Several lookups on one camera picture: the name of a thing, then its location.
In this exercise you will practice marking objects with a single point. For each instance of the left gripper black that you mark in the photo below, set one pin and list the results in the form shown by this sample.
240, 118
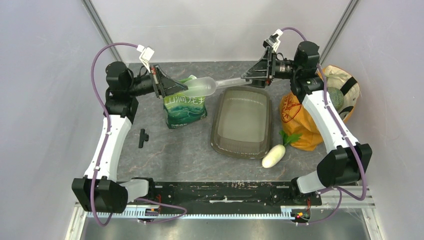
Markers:
163, 84

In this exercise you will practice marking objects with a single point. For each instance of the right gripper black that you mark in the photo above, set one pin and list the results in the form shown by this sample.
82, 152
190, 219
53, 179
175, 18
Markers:
262, 73

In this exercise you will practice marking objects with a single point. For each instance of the green litter bag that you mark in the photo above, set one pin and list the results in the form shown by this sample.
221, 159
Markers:
181, 110

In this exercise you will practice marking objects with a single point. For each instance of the clear plastic scoop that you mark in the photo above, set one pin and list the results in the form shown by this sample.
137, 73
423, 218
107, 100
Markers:
206, 86

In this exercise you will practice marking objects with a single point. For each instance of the black bag clip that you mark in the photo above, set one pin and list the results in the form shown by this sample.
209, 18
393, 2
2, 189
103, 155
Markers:
143, 137

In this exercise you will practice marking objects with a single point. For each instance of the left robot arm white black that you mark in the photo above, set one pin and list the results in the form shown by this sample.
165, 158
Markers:
98, 189

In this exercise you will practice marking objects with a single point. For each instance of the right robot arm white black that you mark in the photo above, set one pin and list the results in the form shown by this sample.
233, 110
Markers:
347, 159

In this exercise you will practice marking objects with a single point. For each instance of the grey plastic litter box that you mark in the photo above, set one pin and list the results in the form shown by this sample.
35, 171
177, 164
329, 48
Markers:
242, 123

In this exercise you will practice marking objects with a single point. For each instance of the orange tote bag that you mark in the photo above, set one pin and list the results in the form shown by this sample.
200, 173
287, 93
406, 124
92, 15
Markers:
296, 120

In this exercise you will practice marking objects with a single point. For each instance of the green melon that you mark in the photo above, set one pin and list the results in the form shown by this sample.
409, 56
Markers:
336, 97

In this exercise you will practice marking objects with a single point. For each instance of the white radish toy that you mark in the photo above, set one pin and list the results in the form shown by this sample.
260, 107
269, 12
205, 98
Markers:
276, 153

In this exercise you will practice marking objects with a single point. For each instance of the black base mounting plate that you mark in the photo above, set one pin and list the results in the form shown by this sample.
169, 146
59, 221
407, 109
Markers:
175, 210

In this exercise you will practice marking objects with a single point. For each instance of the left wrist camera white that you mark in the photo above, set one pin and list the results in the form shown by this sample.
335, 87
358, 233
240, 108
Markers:
145, 56

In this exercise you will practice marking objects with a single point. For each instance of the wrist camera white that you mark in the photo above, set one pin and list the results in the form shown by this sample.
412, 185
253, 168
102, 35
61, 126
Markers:
273, 41
145, 56

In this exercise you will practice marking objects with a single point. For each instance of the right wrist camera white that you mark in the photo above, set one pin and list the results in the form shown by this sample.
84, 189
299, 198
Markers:
273, 41

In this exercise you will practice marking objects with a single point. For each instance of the aluminium frame rail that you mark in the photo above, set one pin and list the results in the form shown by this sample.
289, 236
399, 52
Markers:
348, 198

